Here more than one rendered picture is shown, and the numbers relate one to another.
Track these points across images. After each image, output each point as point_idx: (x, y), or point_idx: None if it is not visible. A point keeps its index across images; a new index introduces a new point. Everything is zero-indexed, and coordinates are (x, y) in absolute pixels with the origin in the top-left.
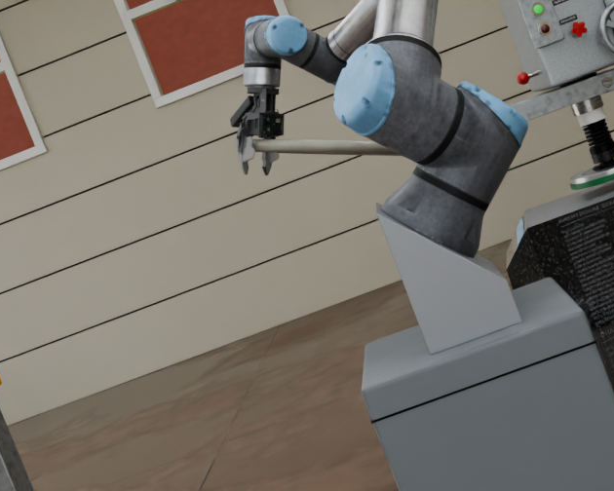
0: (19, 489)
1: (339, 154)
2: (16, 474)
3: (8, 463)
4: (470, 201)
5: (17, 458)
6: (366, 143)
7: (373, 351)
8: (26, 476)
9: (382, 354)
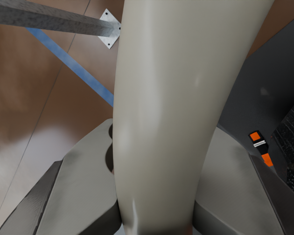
0: (10, 21)
1: None
2: (2, 18)
3: None
4: None
5: None
6: None
7: (121, 226)
8: (10, 10)
9: (117, 234)
